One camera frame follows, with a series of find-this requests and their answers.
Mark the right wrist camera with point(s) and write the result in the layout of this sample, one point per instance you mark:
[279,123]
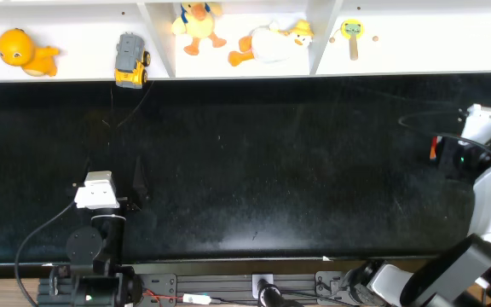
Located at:
[480,123]

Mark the many-coloured puzzle cube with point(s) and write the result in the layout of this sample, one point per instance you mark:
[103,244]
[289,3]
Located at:
[433,149]

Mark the yellow rubber duck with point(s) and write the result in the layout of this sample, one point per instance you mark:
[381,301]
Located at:
[17,49]

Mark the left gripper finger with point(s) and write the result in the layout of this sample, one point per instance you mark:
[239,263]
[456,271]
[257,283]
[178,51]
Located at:
[140,181]

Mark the white plush duck yellow hat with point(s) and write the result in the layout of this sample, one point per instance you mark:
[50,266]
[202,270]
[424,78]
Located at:
[273,44]

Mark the white shelf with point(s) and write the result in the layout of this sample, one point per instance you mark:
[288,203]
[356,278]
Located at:
[433,47]

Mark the yellow rattle drum toy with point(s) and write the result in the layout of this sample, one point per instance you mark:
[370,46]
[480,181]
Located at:
[352,32]

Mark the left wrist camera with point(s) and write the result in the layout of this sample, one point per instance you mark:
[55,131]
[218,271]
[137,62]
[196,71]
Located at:
[97,191]

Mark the grey and yellow toy truck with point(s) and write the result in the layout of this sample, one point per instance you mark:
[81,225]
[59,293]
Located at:
[130,59]

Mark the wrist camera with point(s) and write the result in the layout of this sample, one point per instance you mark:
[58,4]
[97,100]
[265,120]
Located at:
[97,191]
[480,123]

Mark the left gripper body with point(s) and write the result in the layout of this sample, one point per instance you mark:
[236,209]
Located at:
[132,204]

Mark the mounting rail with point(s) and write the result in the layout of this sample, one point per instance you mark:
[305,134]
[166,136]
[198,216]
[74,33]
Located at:
[224,287]

